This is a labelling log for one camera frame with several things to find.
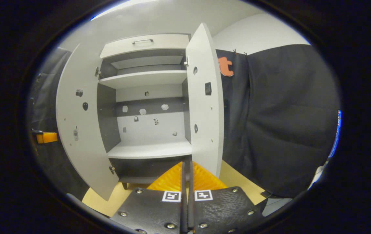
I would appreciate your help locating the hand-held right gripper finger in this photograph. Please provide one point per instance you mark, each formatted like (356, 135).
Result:
(183, 211)
(191, 211)

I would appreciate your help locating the beige cabinet drawer front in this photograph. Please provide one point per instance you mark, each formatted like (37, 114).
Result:
(166, 44)

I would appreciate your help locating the beige double-door shoe cabinet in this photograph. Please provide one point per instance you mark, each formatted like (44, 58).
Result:
(149, 128)

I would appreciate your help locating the metal door hinge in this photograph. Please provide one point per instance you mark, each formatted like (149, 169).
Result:
(97, 72)
(185, 61)
(111, 169)

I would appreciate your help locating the white cabinet shelf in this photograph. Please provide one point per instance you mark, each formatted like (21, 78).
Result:
(149, 150)
(146, 61)
(143, 78)

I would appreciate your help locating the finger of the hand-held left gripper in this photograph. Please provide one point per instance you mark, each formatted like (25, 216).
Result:
(47, 137)

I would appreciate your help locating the beige cabinet door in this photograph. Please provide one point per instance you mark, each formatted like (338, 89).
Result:
(78, 152)
(205, 113)

